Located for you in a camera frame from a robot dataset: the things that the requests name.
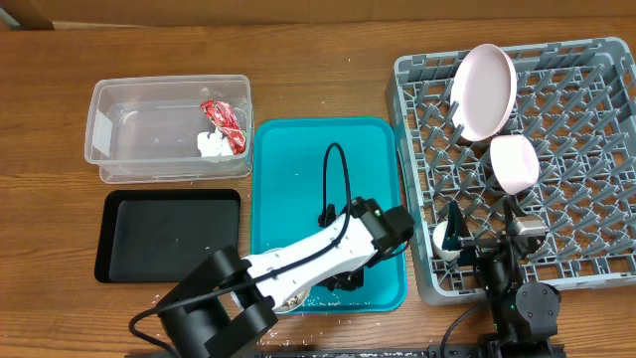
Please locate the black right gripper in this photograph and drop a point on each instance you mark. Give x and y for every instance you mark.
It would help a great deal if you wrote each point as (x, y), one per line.
(456, 235)

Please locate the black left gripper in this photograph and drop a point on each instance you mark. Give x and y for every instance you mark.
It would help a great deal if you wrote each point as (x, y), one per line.
(352, 282)

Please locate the white cup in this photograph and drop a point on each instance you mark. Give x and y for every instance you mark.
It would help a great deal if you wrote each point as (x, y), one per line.
(438, 236)

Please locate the pink white bowl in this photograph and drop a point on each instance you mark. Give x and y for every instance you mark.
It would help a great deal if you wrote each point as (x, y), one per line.
(515, 163)

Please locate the large white plate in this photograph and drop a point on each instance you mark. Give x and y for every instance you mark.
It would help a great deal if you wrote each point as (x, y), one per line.
(484, 87)

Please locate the white tissue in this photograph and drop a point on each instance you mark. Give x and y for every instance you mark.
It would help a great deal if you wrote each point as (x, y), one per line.
(214, 144)

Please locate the red snack wrapper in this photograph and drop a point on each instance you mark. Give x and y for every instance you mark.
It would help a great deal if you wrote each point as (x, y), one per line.
(222, 116)

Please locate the grey bowl with rice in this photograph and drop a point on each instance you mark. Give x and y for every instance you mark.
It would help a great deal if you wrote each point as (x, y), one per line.
(290, 305)

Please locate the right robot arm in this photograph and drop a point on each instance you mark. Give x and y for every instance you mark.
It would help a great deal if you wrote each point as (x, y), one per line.
(524, 313)

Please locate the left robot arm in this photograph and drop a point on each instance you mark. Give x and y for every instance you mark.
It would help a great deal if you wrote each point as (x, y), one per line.
(228, 303)

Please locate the teal plastic tray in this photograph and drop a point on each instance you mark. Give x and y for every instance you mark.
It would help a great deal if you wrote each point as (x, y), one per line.
(300, 164)

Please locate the grey dish rack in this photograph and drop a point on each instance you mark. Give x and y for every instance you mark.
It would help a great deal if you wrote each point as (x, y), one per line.
(576, 103)

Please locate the black rectangular tray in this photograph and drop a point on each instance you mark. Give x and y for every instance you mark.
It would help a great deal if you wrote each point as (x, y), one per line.
(149, 236)

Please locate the clear plastic bin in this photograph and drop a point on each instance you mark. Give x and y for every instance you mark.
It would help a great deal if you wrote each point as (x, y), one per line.
(142, 130)

